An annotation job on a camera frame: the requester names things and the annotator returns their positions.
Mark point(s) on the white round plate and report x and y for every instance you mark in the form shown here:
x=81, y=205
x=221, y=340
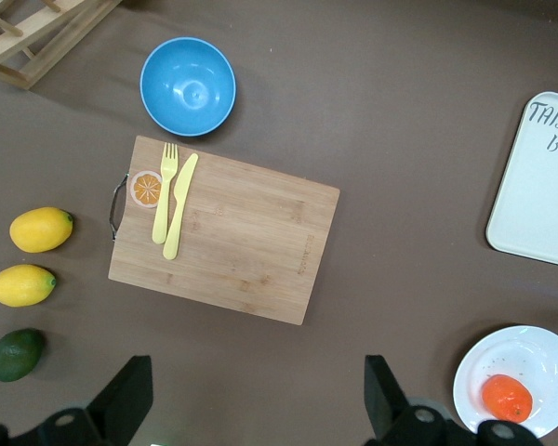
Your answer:
x=539, y=358

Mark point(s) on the yellow plastic knife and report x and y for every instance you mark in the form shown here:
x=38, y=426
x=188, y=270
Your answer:
x=179, y=209

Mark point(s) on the cream bear print tray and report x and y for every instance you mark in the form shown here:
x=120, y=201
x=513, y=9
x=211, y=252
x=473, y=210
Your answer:
x=535, y=200

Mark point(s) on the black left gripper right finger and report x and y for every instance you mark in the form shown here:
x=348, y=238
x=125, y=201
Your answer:
x=386, y=404

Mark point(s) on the yellow plastic fork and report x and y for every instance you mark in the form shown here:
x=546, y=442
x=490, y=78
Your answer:
x=160, y=218

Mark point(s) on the dark green avocado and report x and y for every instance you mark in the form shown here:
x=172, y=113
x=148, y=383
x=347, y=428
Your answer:
x=16, y=355

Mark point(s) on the blue bowl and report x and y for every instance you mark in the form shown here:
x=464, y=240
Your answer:
x=188, y=86

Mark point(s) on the orange slice decoration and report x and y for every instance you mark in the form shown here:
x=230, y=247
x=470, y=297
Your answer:
x=144, y=188

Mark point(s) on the yellow lemon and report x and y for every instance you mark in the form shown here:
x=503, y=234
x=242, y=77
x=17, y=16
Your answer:
x=23, y=285
x=41, y=230

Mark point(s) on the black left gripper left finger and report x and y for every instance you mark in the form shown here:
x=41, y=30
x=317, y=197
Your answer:
x=125, y=399

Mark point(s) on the orange mandarin fruit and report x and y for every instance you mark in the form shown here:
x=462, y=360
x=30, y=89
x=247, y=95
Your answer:
x=507, y=398

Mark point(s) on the wooden cup drying rack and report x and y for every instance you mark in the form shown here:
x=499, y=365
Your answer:
x=32, y=51

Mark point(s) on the bamboo cutting board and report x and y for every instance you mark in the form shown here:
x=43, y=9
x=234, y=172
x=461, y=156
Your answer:
x=251, y=241

